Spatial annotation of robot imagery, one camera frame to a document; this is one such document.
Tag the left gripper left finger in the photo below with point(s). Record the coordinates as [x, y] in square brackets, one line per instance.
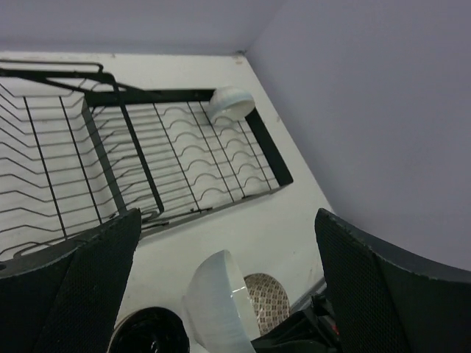
[66, 297]

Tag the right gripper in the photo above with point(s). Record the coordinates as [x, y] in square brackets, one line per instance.
[312, 329]

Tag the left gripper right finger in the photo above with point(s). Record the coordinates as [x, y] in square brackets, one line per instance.
[387, 299]

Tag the brown patterned bowl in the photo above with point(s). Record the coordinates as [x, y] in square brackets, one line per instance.
[269, 300]

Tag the tan black bowl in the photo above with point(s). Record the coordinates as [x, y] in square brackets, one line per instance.
[152, 329]

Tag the white bowl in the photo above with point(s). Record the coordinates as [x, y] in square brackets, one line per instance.
[230, 102]
[218, 306]

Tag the white bowl back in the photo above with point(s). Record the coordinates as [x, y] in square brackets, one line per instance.
[230, 102]

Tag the black wire dish rack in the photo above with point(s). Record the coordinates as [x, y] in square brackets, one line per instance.
[79, 148]

